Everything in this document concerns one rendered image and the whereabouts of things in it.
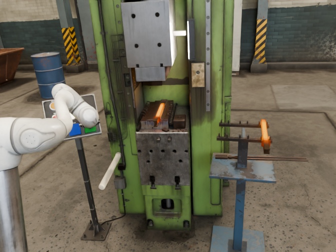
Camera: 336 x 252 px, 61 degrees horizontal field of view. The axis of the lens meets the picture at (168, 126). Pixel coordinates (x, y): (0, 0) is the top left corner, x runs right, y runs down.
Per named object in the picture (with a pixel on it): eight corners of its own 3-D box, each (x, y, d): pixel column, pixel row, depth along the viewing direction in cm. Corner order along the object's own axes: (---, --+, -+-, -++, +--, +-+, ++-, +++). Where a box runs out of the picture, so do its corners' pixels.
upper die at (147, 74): (165, 80, 190) (164, 66, 186) (136, 81, 192) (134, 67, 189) (171, 67, 228) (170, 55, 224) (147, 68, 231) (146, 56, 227)
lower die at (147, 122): (168, 129, 204) (167, 118, 201) (141, 129, 207) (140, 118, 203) (173, 108, 242) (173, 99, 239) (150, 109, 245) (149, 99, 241)
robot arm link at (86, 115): (102, 119, 164) (85, 103, 163) (103, 114, 149) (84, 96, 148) (89, 132, 161) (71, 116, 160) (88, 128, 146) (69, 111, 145)
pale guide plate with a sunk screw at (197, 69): (204, 87, 201) (204, 63, 194) (191, 87, 202) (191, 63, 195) (204, 86, 203) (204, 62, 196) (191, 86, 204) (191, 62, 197)
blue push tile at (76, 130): (81, 134, 190) (79, 123, 190) (69, 136, 188) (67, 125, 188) (81, 134, 191) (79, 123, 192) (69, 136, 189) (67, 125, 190)
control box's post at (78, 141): (98, 233, 240) (74, 114, 196) (94, 232, 240) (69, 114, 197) (100, 229, 243) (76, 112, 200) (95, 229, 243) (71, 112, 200)
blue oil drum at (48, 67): (58, 98, 601) (49, 56, 566) (34, 98, 615) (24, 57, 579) (73, 90, 653) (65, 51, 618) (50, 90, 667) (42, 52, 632)
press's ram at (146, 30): (185, 65, 185) (182, -2, 169) (127, 67, 189) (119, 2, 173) (187, 54, 223) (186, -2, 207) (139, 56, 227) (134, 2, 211)
